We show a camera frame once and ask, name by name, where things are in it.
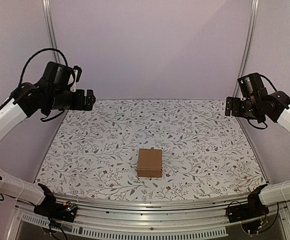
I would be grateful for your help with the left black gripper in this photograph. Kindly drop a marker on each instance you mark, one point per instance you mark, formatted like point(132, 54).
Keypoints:
point(79, 104)

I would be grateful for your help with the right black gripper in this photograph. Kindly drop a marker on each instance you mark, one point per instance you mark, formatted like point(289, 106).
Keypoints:
point(233, 106)

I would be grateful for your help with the brown cardboard box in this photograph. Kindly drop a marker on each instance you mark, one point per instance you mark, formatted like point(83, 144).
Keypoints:
point(149, 163)

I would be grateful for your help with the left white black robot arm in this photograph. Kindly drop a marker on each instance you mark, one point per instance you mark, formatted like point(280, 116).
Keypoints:
point(54, 91)

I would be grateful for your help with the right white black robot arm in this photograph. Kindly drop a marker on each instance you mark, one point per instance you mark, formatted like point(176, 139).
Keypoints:
point(257, 104)

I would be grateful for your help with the floral patterned table mat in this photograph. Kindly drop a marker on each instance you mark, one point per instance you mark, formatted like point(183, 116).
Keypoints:
point(205, 154)

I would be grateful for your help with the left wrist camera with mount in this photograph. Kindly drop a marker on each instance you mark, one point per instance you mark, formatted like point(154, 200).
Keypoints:
point(74, 78)

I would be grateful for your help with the right aluminium frame post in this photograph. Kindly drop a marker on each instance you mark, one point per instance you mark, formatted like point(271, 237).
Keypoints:
point(249, 38)

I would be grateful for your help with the aluminium frame post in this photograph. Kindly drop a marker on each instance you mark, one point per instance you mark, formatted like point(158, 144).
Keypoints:
point(49, 23)
point(249, 38)

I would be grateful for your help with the left aluminium frame post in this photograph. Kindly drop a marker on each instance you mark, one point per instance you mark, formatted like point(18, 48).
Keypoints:
point(49, 23)

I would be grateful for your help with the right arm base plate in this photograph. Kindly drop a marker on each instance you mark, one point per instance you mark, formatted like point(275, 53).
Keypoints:
point(237, 212)

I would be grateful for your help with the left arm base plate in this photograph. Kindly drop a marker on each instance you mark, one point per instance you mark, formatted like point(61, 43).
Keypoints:
point(65, 211)

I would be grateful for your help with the front aluminium rail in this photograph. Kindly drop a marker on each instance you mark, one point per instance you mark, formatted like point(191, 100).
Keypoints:
point(100, 219)

